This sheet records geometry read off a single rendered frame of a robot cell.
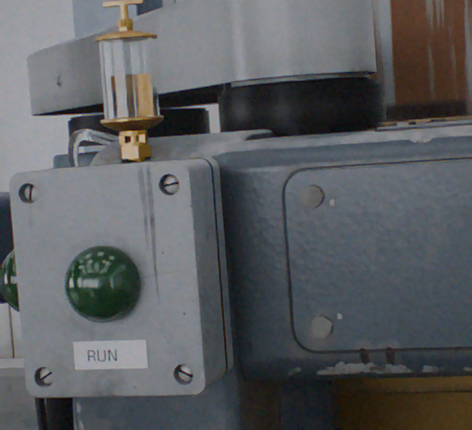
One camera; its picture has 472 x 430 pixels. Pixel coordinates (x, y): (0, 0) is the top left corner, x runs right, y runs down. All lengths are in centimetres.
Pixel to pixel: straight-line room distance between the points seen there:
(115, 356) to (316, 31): 22
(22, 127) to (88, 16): 87
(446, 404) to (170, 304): 37
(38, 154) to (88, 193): 569
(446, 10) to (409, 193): 51
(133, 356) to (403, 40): 57
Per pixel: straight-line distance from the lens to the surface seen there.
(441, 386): 75
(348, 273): 50
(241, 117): 63
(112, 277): 46
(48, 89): 96
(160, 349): 47
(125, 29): 55
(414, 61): 99
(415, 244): 49
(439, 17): 99
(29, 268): 48
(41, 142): 616
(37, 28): 617
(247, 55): 63
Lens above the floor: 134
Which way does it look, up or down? 3 degrees down
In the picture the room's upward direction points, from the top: 4 degrees counter-clockwise
